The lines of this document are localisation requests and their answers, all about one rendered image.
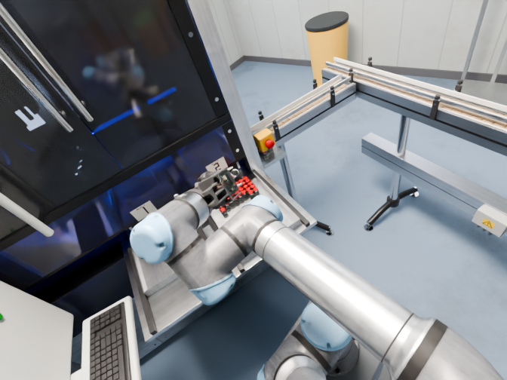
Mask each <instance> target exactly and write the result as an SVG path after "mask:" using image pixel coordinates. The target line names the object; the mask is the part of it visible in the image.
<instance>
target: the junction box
mask: <svg viewBox="0 0 507 380"><path fill-rule="evenodd" d="M472 221H473V222H474V223H475V224H477V225H479V226H481V227H482V228H484V229H486V230H488V231H489V232H491V233H493V234H494V235H496V236H498V237H499V238H500V237H501V236H502V235H504V234H505V233H506V232H507V215H505V214H503V213H501V212H499V211H497V210H495V209H493V208H492V207H489V206H487V205H486V204H484V205H483V206H481V207H480V208H479V209H478V210H477V211H476V213H475V215H474V217H473V219H472Z"/></svg>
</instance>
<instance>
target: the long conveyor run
mask: <svg viewBox="0 0 507 380"><path fill-rule="evenodd" d="M333 59H334V61H336V62H335V63H329V62H326V63H325V65H326V66H328V67H326V68H325V69H322V70H321V74H322V83H323V84H324V83H326V82H328V81H329V80H331V79H332V78H335V77H337V76H338V75H340V74H343V76H342V78H341V79H342V80H344V79H346V78H348V77H349V76H350V77H351V80H350V81H348V82H349V83H356V97H358V98H360V99H363V100H366V101H368V102H370V103H373V104H375V105H378V106H381V107H383V108H385V109H388V110H391V111H393V112H396V113H398V114H400V115H403V116H406V117H408V118H411V119H413V120H415V121H418V122H421V123H423V124H426V125H428V126H431V127H434V128H436V129H439V130H442V131H444V132H446V133H449V134H451V135H454V136H457V137H459V138H461V139H464V140H466V141H469V142H471V143H474V144H476V145H479V146H482V147H484V148H486V149H489V150H491V151H494V152H497V153H499V154H501V155H505V156H506V157H507V106H505V105H502V104H499V103H495V102H491V101H489V100H484V99H481V98H478V97H474V96H470V95H467V94H464V93H461V90H462V86H461V84H462V83H463V80H462V79H460V80H458V81H457V85H456V86H455V89H454V90H449V89H446V88H443V87H439V86H435V85H433V84H428V83H425V82H422V81H417V80H414V79H412V78H407V77H404V76H401V75H396V74H393V73H391V72H385V71H383V70H379V69H375V68H372V62H371V60H372V57H368V60H369V61H368V62H367V65H366V66H364V65H361V64H358V63H353V62H351V61H348V60H343V59H340V58H337V57H334V58H333Z"/></svg>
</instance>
